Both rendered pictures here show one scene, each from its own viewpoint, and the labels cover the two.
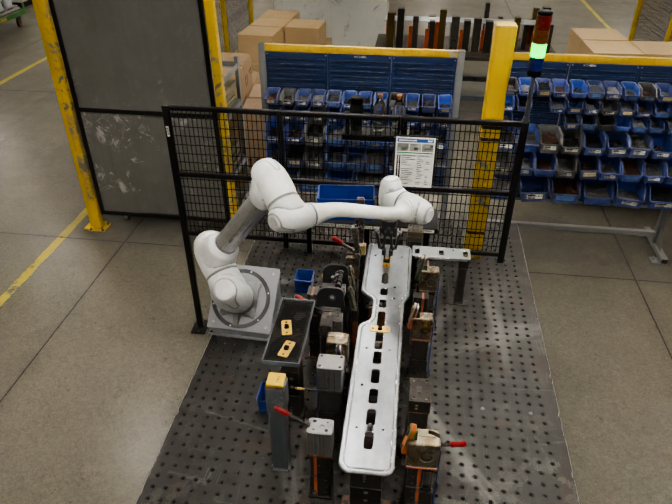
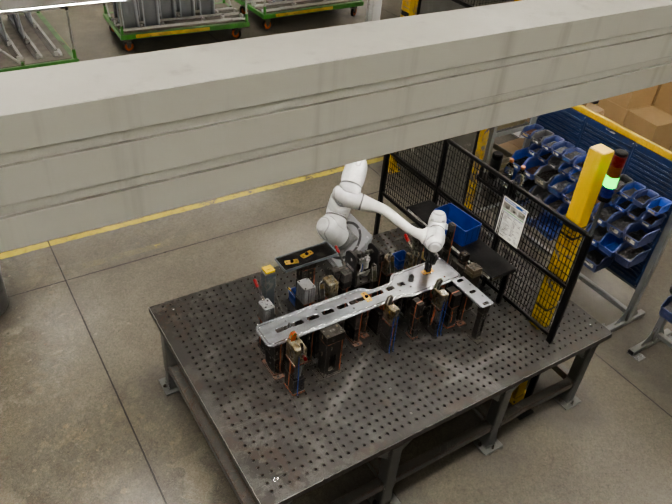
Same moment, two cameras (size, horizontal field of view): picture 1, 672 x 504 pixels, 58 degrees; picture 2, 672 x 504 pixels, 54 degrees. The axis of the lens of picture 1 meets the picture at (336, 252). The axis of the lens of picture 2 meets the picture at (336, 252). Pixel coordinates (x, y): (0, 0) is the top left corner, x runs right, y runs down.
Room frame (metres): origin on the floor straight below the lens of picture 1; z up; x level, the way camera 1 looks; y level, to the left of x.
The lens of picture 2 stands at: (-0.22, -2.23, 3.61)
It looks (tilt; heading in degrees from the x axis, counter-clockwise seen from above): 38 degrees down; 47
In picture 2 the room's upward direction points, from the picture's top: 5 degrees clockwise
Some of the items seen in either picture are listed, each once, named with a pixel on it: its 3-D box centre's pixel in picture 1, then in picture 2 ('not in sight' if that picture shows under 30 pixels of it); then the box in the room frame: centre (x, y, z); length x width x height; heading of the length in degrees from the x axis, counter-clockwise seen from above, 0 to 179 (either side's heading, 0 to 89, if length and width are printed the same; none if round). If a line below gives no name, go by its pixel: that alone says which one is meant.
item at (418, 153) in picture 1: (414, 162); (511, 221); (2.95, -0.41, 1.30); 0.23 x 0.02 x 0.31; 83
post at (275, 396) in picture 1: (279, 425); (268, 299); (1.51, 0.21, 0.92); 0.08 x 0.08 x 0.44; 83
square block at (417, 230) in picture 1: (413, 257); (468, 287); (2.67, -0.41, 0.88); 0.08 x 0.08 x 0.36; 83
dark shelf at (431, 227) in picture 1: (354, 216); (458, 237); (2.87, -0.10, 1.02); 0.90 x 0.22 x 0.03; 83
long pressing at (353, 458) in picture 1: (381, 333); (364, 299); (1.93, -0.19, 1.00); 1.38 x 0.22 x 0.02; 173
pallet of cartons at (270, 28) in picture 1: (289, 69); (657, 120); (7.09, 0.54, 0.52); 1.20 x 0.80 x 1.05; 169
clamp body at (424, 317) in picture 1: (419, 345); (388, 327); (1.99, -0.37, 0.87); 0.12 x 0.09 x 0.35; 83
